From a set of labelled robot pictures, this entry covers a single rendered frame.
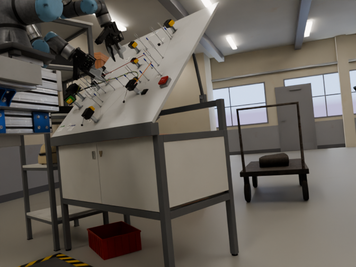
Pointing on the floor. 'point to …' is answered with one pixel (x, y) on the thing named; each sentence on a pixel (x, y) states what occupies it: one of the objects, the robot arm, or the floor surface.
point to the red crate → (114, 239)
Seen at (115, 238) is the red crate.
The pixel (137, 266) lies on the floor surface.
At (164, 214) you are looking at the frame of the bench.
